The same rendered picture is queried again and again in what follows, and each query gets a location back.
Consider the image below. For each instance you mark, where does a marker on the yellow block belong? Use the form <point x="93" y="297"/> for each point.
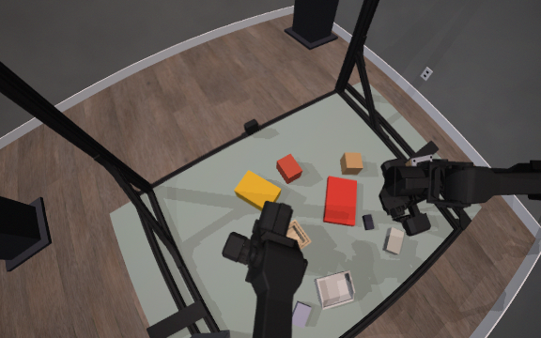
<point x="255" y="190"/>

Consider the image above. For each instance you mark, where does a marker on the red flat rectangular block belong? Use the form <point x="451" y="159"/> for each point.
<point x="340" y="201"/>

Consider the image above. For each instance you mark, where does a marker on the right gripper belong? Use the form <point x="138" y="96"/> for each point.
<point x="236" y="248"/>

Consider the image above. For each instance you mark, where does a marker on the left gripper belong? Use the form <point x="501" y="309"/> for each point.
<point x="419" y="223"/>

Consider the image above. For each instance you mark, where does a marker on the tan cardboard cube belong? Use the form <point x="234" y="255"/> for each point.
<point x="351" y="163"/>

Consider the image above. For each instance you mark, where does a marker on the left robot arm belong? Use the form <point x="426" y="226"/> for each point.
<point x="463" y="183"/>

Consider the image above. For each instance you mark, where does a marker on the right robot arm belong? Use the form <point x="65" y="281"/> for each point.
<point x="276" y="272"/>

